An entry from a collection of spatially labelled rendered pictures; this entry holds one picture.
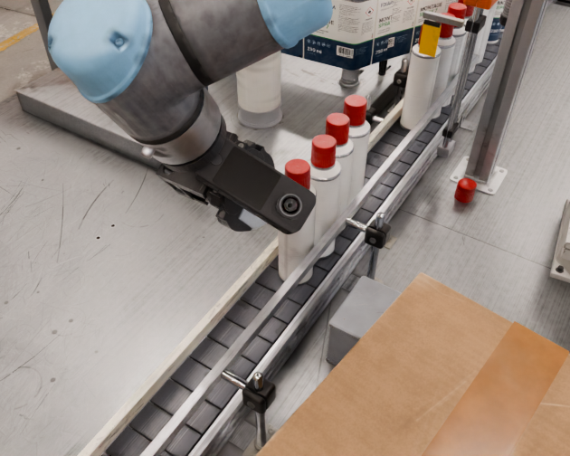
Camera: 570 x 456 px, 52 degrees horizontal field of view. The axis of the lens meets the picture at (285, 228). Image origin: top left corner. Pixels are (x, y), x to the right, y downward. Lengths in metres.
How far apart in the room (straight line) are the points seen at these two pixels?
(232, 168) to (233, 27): 0.17
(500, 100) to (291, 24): 0.70
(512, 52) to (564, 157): 0.33
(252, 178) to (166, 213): 0.53
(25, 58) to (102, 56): 3.16
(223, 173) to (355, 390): 0.23
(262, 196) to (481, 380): 0.25
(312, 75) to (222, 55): 0.92
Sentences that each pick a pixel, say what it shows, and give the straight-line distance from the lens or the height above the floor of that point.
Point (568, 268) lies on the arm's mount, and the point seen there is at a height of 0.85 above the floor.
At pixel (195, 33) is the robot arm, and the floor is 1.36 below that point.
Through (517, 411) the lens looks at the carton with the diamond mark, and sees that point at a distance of 0.51.
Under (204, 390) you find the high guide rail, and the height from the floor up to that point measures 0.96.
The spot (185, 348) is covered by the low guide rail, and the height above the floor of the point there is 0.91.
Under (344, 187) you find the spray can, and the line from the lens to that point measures 0.88.
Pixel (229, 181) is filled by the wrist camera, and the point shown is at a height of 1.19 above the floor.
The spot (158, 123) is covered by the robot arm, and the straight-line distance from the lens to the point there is 0.47.
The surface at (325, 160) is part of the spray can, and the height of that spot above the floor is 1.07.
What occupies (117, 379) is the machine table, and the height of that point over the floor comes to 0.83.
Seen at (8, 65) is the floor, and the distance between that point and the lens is 3.53.
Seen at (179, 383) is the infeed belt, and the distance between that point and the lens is 0.78.
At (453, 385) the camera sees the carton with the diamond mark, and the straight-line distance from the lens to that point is 0.51.
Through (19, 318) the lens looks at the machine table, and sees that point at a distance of 0.98.
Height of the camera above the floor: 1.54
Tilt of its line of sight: 44 degrees down
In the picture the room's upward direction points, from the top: straight up
